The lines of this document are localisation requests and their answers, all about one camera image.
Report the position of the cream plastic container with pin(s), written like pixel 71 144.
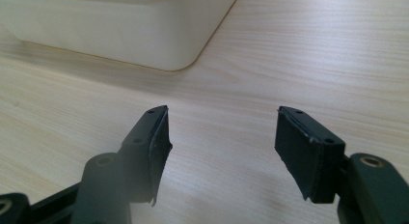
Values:
pixel 112 24

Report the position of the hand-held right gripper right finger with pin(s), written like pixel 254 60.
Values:
pixel 305 153

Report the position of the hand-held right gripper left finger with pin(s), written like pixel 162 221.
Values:
pixel 146 156

